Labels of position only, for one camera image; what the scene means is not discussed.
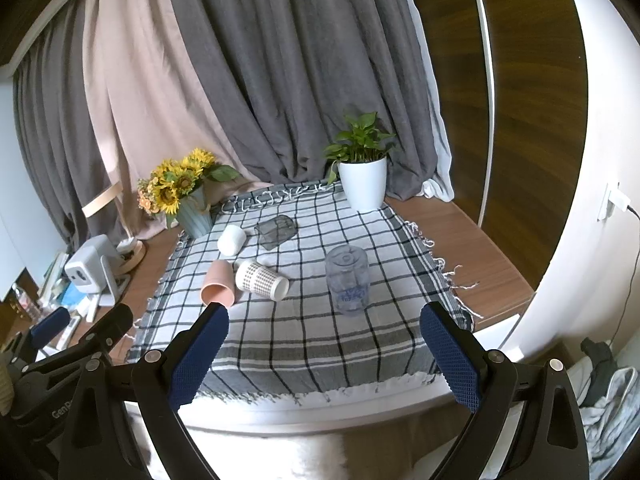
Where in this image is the white box-shaped device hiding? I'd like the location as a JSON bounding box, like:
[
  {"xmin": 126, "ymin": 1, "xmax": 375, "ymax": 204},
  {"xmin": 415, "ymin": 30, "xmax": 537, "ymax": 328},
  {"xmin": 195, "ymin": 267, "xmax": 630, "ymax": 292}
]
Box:
[{"xmin": 64, "ymin": 234, "xmax": 133, "ymax": 307}]

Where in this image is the pink cup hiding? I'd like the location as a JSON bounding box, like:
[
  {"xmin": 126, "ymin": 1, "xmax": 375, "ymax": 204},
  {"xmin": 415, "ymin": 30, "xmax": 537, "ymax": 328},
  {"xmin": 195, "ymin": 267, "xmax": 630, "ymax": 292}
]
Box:
[{"xmin": 201, "ymin": 259, "xmax": 237, "ymax": 309}]

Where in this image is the wide grey curtain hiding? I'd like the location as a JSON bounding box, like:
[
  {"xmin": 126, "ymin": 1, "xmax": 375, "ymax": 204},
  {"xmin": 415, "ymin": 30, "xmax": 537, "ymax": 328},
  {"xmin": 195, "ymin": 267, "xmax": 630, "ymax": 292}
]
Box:
[{"xmin": 162, "ymin": 0, "xmax": 453, "ymax": 202}]

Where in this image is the dark cloth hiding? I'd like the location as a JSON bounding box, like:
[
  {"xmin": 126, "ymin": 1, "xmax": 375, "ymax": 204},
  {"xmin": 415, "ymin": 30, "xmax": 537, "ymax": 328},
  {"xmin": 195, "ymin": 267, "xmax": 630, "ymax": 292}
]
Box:
[{"xmin": 579, "ymin": 337, "xmax": 621, "ymax": 407}]

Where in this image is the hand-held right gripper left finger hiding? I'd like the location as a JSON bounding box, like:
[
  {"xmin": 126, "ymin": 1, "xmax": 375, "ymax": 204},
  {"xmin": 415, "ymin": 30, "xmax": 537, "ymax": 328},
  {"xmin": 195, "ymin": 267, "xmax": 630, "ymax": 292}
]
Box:
[{"xmin": 59, "ymin": 302, "xmax": 231, "ymax": 480}]

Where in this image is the pink curtain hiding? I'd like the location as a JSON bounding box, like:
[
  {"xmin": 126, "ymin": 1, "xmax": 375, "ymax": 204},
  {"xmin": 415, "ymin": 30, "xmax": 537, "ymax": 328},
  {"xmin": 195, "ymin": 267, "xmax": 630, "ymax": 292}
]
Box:
[{"xmin": 82, "ymin": 0, "xmax": 263, "ymax": 241}]

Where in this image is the black cable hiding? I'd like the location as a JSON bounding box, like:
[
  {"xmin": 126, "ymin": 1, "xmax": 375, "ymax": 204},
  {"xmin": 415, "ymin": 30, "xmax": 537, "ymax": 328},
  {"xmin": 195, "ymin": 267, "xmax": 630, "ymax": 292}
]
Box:
[{"xmin": 500, "ymin": 205, "xmax": 640, "ymax": 361}]

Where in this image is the checked black white cloth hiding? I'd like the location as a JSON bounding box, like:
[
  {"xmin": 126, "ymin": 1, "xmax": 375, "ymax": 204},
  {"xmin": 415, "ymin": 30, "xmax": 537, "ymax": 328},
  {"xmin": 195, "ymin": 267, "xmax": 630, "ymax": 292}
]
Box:
[{"xmin": 126, "ymin": 180, "xmax": 484, "ymax": 404}]

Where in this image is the narrow grey curtain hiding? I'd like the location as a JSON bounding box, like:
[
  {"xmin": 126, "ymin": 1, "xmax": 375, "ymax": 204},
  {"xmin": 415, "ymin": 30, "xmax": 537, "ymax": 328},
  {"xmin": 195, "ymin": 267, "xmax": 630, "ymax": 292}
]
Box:
[{"xmin": 12, "ymin": 0, "xmax": 127, "ymax": 257}]

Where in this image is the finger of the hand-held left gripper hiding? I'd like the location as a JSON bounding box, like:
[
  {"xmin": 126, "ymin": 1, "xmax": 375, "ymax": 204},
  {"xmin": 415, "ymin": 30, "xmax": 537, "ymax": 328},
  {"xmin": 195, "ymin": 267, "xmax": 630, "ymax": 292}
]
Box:
[
  {"xmin": 0, "ymin": 306, "xmax": 72, "ymax": 362},
  {"xmin": 20, "ymin": 302, "xmax": 135, "ymax": 387}
]

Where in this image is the brown wooden wardrobe door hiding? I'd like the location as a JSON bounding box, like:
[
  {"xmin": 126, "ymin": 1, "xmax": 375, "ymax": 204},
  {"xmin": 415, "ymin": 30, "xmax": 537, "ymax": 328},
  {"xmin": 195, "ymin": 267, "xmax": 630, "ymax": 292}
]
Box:
[{"xmin": 395, "ymin": 0, "xmax": 587, "ymax": 292}]

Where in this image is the white wall charger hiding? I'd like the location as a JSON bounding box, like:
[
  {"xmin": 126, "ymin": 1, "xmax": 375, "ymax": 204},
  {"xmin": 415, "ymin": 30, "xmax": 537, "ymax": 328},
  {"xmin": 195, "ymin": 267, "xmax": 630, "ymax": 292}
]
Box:
[{"xmin": 597, "ymin": 182, "xmax": 632, "ymax": 222}]

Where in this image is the white sheer curtain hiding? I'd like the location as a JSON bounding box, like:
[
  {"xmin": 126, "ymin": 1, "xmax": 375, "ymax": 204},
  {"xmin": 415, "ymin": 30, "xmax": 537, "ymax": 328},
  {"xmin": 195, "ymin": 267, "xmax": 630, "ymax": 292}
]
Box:
[{"xmin": 400, "ymin": 0, "xmax": 457, "ymax": 202}]

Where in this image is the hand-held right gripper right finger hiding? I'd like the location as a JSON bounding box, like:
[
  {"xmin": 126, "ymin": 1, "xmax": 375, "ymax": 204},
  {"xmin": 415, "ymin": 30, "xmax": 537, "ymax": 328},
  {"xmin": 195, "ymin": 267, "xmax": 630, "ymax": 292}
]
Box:
[{"xmin": 419, "ymin": 302, "xmax": 592, "ymax": 480}]

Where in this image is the white dotted cup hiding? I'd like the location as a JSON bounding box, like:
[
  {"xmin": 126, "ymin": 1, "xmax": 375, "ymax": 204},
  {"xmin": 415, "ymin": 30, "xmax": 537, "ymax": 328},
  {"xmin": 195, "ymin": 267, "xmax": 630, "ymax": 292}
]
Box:
[{"xmin": 235, "ymin": 259, "xmax": 291, "ymax": 302}]

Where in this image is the clear glass cup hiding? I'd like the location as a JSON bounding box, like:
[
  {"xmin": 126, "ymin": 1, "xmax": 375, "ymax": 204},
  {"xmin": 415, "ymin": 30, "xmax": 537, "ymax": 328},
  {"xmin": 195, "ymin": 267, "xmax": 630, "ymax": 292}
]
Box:
[{"xmin": 325, "ymin": 246, "xmax": 370, "ymax": 317}]

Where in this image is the grey transparent cup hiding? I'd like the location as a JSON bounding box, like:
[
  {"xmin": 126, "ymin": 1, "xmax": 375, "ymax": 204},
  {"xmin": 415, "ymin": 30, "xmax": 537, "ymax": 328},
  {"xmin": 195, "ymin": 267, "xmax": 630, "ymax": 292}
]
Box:
[{"xmin": 255, "ymin": 214, "xmax": 296, "ymax": 251}]

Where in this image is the round wooden dish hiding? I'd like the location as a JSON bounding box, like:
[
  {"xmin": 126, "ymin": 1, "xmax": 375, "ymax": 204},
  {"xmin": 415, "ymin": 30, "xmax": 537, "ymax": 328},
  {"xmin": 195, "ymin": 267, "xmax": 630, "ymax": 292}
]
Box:
[{"xmin": 116, "ymin": 237, "xmax": 147, "ymax": 269}]

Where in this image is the green plant in white pot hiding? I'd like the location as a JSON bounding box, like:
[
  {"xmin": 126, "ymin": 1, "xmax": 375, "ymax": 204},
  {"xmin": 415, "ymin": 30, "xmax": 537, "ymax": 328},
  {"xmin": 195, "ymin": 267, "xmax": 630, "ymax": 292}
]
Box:
[{"xmin": 322, "ymin": 112, "xmax": 397, "ymax": 213}]

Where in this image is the plain white cup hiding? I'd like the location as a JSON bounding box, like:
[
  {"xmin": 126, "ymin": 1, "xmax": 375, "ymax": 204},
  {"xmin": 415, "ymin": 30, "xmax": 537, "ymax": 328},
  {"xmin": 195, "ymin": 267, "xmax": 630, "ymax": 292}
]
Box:
[{"xmin": 217, "ymin": 224, "xmax": 248, "ymax": 260}]

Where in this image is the light wooden bar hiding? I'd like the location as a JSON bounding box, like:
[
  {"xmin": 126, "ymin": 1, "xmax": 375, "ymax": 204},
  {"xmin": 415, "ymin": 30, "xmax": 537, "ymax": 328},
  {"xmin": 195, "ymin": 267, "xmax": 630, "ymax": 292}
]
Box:
[{"xmin": 81, "ymin": 184, "xmax": 124, "ymax": 219}]

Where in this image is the light grey clothing pile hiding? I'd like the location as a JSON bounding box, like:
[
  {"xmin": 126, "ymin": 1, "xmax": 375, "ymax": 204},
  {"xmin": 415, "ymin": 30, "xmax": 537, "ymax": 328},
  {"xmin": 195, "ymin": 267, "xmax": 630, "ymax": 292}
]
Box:
[{"xmin": 575, "ymin": 360, "xmax": 640, "ymax": 463}]

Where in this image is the white fluffy rug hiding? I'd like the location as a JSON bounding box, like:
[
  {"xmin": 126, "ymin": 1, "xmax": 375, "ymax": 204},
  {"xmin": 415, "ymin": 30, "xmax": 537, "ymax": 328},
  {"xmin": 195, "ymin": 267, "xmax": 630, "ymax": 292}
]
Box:
[{"xmin": 125, "ymin": 399, "xmax": 353, "ymax": 480}]

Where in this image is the sunflower bouquet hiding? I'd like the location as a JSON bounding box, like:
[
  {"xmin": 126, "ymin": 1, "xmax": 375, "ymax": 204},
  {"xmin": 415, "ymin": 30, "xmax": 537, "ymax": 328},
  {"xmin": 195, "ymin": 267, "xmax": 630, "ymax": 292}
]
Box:
[{"xmin": 137, "ymin": 147, "xmax": 242, "ymax": 217}]

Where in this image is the teal ribbed vase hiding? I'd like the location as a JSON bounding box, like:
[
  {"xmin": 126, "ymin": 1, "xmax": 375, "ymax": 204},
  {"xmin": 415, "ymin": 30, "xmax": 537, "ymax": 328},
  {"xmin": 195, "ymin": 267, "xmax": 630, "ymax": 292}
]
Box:
[{"xmin": 176, "ymin": 185, "xmax": 217, "ymax": 239}]

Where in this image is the pile of small desk clutter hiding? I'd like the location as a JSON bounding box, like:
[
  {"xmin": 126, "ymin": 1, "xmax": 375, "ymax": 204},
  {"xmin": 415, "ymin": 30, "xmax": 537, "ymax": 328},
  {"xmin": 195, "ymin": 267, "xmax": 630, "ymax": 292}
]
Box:
[{"xmin": 0, "ymin": 251, "xmax": 97, "ymax": 352}]

